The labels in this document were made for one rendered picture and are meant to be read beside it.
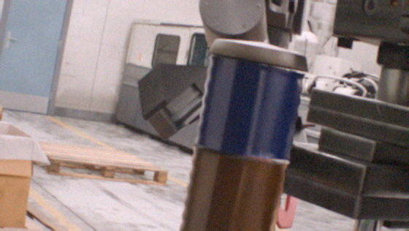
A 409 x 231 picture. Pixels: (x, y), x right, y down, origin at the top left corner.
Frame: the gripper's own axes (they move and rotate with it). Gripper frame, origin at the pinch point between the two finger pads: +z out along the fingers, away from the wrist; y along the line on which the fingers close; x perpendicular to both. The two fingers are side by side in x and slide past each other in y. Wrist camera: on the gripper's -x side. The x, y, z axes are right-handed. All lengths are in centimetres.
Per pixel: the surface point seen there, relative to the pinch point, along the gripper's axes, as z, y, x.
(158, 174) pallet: -165, -553, 310
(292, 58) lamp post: 0.8, 35.0, -24.9
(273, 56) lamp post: 0.8, 34.9, -25.7
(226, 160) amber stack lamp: 4.0, 32.5, -26.9
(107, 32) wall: -498, -919, 467
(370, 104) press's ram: -4.1, 19.3, -4.4
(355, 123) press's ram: -3.3, 17.5, -4.5
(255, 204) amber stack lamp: 5.7, 32.4, -25.8
